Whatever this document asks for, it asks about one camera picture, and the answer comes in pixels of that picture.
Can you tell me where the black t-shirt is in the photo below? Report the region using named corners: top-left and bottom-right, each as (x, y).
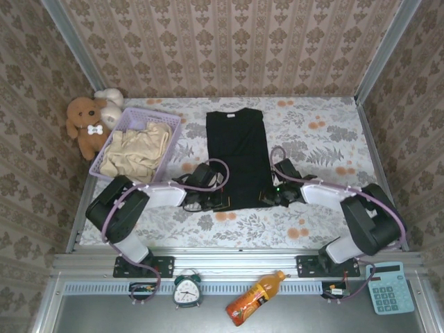
top-left (205, 108), bottom-right (278, 212)

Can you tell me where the beige drawstring garment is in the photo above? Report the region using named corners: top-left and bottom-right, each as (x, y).
top-left (99, 121), bottom-right (173, 184)

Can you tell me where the purple plastic laundry basket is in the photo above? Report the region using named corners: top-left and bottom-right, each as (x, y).
top-left (89, 106), bottom-right (183, 185)

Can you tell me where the floral print tablecloth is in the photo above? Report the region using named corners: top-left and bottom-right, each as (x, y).
top-left (79, 96), bottom-right (398, 250)

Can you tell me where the green twin-bell alarm clock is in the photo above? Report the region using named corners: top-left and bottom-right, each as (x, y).
top-left (172, 268), bottom-right (203, 310)

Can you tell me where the orange juice bottle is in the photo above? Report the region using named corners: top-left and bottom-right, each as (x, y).
top-left (225, 270), bottom-right (287, 327)

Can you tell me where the small electronics board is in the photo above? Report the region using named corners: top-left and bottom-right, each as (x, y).
top-left (322, 280), bottom-right (351, 299)
top-left (130, 282), bottom-right (157, 296)

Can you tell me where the white plush toy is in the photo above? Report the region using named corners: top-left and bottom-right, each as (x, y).
top-left (94, 87), bottom-right (125, 129)

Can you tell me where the brown plush dog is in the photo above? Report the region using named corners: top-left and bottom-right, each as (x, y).
top-left (65, 96), bottom-right (114, 161)

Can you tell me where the light blue calculator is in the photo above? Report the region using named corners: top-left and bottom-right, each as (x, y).
top-left (364, 261), bottom-right (416, 315)

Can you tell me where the grey metal shelf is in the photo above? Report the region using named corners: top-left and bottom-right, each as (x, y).
top-left (33, 277), bottom-right (441, 333)

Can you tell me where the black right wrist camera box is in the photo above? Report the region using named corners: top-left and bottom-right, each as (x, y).
top-left (276, 158), bottom-right (301, 185)

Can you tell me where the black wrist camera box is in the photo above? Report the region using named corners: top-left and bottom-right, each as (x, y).
top-left (276, 158), bottom-right (301, 185)
top-left (190, 162), bottom-right (218, 190)

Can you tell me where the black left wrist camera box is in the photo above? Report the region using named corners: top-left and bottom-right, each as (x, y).
top-left (190, 162), bottom-right (218, 190)

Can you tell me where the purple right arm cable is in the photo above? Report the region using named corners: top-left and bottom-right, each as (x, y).
top-left (269, 145), bottom-right (409, 305)

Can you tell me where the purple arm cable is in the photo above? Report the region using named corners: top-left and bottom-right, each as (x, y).
top-left (101, 157), bottom-right (231, 307)
top-left (269, 145), bottom-right (409, 305)

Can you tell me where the aluminium front rail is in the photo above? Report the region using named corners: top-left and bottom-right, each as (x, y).
top-left (51, 248), bottom-right (424, 278)

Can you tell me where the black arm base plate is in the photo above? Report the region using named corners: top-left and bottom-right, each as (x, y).
top-left (296, 255), bottom-right (361, 278)
top-left (113, 255), bottom-right (175, 278)

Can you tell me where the slotted grey cable duct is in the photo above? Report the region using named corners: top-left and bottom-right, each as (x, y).
top-left (62, 281), bottom-right (348, 296)

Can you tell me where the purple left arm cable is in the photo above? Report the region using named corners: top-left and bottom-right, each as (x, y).
top-left (101, 157), bottom-right (231, 307)

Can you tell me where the aluminium side rail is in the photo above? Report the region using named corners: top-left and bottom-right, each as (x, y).
top-left (357, 100), bottom-right (410, 251)
top-left (65, 175), bottom-right (98, 253)

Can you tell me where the aluminium frame post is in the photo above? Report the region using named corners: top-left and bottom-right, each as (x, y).
top-left (355, 0), bottom-right (422, 102)
top-left (41, 0), bottom-right (107, 92)

